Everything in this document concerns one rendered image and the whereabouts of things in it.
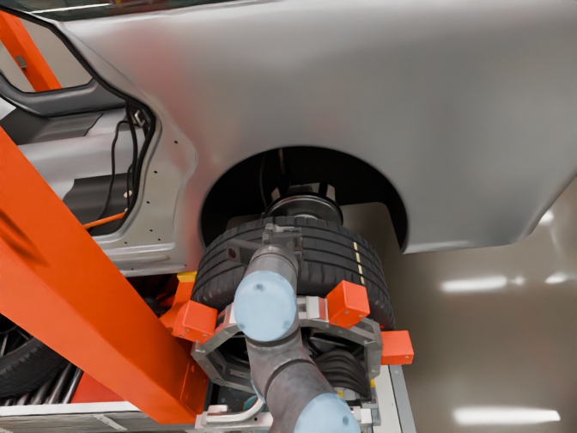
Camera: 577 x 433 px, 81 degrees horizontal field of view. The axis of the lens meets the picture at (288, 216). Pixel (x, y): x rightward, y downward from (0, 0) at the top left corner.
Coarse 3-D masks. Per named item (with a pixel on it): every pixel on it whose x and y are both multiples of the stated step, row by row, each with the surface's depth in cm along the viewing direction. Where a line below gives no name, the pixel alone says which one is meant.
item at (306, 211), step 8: (288, 200) 131; (296, 200) 130; (304, 200) 130; (312, 200) 130; (320, 200) 132; (272, 208) 135; (280, 208) 133; (288, 208) 133; (296, 208) 133; (304, 208) 133; (312, 208) 133; (320, 208) 133; (328, 208) 132; (336, 208) 135; (312, 216) 135; (320, 216) 136; (328, 216) 136; (336, 216) 136
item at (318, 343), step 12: (300, 312) 99; (240, 336) 110; (312, 336) 110; (324, 336) 112; (336, 336) 124; (228, 348) 115; (240, 348) 120; (312, 348) 116; (324, 348) 125; (336, 348) 121; (348, 348) 116; (360, 348) 111; (240, 360) 119
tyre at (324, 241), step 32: (256, 224) 100; (288, 224) 97; (320, 224) 98; (224, 256) 96; (320, 256) 90; (352, 256) 95; (224, 288) 88; (320, 288) 86; (384, 288) 99; (384, 320) 98
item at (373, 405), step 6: (372, 384) 155; (372, 390) 157; (372, 396) 153; (366, 402) 150; (372, 402) 150; (378, 402) 151; (366, 408) 150; (372, 408) 150; (378, 408) 149; (372, 414) 150; (378, 414) 149; (378, 420) 146
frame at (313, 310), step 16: (304, 304) 84; (320, 304) 84; (224, 320) 86; (304, 320) 82; (320, 320) 81; (368, 320) 92; (224, 336) 88; (352, 336) 88; (368, 336) 88; (192, 352) 95; (208, 352) 95; (368, 352) 94; (208, 368) 102; (224, 368) 111; (240, 368) 116; (368, 368) 101; (224, 384) 111; (240, 384) 112
